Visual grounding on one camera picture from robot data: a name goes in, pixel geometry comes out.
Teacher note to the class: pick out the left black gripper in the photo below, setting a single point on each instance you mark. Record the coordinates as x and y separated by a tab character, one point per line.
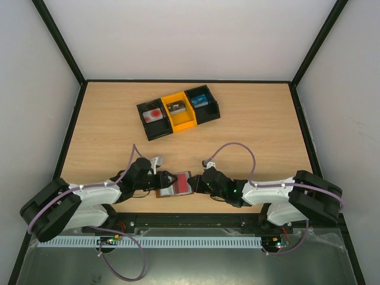
163	181

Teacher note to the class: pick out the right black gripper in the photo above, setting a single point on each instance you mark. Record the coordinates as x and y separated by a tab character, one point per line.
200	183

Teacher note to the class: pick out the brown leather card holder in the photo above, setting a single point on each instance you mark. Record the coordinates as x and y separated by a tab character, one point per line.
169	192

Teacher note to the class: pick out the red credit card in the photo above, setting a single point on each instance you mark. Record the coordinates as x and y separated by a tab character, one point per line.
181	186

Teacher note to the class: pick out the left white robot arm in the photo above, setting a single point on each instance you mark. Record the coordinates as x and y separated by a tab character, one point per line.
61	206

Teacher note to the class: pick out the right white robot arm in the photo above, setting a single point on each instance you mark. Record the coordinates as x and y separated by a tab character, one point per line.
303	197

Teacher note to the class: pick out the red white card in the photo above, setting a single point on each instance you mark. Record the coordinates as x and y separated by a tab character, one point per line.
152	115

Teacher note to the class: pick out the grey vip card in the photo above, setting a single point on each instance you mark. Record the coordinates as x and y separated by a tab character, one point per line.
176	107

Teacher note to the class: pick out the blue card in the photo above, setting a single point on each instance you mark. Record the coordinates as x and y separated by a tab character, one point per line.
199	101

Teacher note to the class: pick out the left black bin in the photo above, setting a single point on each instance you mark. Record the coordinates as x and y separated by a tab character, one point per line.
157	129

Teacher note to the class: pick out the black bin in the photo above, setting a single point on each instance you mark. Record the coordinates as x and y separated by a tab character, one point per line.
205	113
157	129

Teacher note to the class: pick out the yellow middle bin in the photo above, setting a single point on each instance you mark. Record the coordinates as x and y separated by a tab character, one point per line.
180	121

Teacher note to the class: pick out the right black bin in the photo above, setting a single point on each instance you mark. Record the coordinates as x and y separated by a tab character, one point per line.
205	113

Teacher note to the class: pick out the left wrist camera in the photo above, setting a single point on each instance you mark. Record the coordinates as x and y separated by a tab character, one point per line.
156	162

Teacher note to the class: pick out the light blue cable duct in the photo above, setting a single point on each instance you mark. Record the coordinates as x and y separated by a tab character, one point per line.
159	242

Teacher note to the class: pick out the black enclosure frame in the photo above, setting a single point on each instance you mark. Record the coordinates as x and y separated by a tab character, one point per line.
328	24

